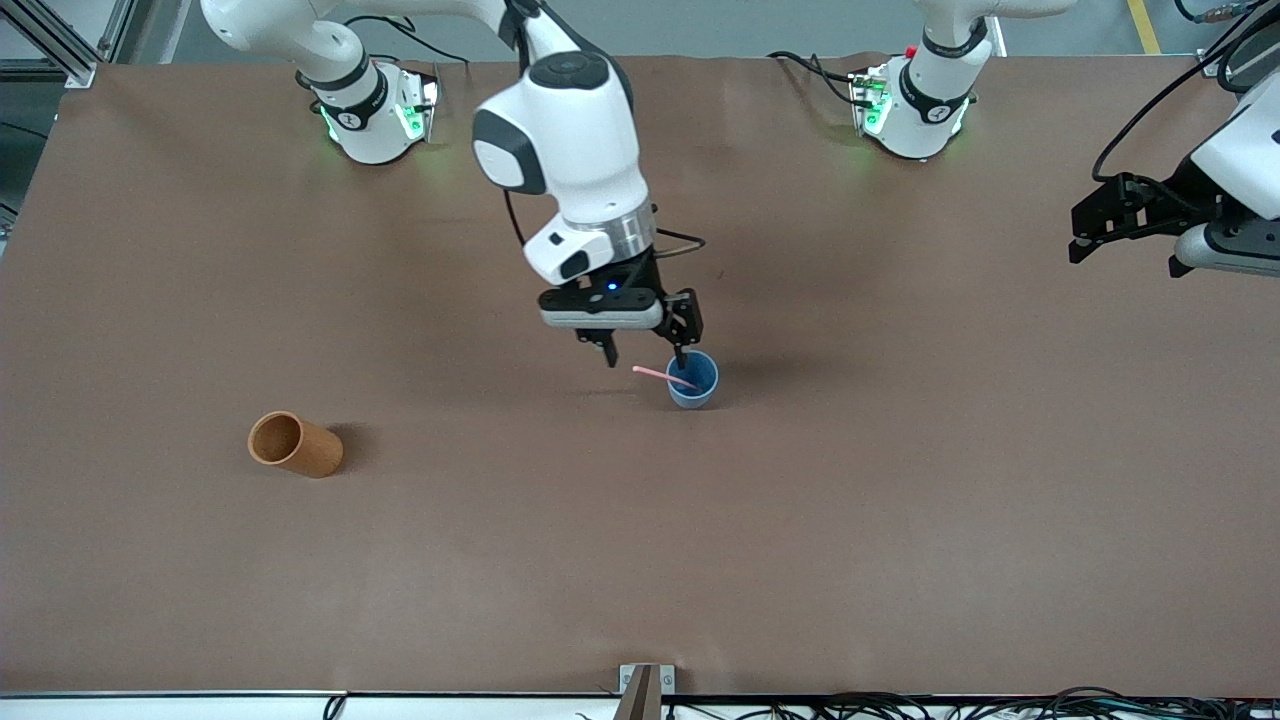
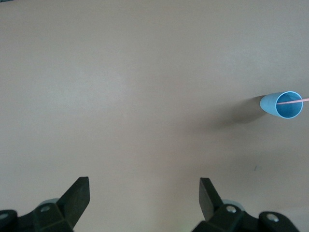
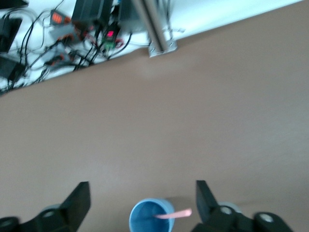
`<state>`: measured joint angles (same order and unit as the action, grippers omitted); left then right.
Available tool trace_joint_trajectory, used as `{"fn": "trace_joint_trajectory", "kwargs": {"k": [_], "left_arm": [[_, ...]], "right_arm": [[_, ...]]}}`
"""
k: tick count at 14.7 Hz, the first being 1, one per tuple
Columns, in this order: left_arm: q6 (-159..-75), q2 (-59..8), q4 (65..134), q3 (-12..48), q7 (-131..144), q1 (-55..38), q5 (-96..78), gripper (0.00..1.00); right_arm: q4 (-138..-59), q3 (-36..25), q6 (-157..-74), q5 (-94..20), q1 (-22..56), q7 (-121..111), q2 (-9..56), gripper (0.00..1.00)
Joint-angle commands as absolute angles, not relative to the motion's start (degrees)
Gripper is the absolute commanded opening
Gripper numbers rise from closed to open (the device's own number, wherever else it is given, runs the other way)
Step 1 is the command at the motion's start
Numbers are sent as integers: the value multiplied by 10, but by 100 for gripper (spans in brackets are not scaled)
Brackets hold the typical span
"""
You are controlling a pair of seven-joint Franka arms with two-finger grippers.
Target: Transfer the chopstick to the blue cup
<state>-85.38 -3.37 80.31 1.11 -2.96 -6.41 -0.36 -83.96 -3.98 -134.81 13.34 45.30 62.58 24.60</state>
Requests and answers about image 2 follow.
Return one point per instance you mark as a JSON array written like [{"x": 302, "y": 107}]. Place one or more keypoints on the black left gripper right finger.
[{"x": 210, "y": 203}]

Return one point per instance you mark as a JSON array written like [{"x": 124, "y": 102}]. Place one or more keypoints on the pink straw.
[{"x": 289, "y": 101}]

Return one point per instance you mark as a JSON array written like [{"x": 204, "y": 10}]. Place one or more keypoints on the blue plastic cup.
[{"x": 269, "y": 104}]

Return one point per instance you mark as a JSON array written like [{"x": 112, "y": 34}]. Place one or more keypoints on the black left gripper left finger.
[{"x": 70, "y": 203}]

